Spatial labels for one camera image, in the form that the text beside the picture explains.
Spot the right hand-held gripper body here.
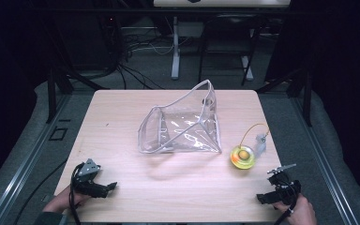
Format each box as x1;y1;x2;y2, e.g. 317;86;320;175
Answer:
266;163;303;206

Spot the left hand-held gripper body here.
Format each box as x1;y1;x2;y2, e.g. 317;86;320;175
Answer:
71;157;109;198

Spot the yellow round keychain toy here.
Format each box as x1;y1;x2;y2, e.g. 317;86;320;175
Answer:
229;122;271;171

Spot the clear plastic zipper bag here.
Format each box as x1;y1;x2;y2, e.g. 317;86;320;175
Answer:
137;79;223;155

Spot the person's right hand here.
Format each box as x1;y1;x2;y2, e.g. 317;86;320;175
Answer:
271;192;319;225

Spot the person's left hand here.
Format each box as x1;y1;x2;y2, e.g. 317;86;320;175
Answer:
42;185;89;214

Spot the black metal stand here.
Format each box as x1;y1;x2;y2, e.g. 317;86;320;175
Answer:
255;67;314;128
44;62;111;125

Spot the white desk leg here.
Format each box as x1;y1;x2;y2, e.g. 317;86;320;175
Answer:
239;29;255;83
170;16;182;81

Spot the black chair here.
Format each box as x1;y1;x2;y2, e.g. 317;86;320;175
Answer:
197;12;263;87

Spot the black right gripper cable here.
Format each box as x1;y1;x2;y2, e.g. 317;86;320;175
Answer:
273;180;298;225

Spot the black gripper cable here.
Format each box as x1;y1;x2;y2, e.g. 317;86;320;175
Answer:
273;180;298;225
68;161;85;225

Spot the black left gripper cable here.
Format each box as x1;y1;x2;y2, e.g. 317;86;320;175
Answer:
68;161;85;225

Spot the metal floor rail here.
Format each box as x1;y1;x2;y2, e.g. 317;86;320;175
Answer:
289;97;360;225
0;93;73;225

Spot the black floor cable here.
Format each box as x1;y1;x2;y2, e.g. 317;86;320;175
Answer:
11;158;68;225

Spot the bundle of floor cables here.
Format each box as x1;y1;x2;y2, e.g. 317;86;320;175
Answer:
99;15;176;91

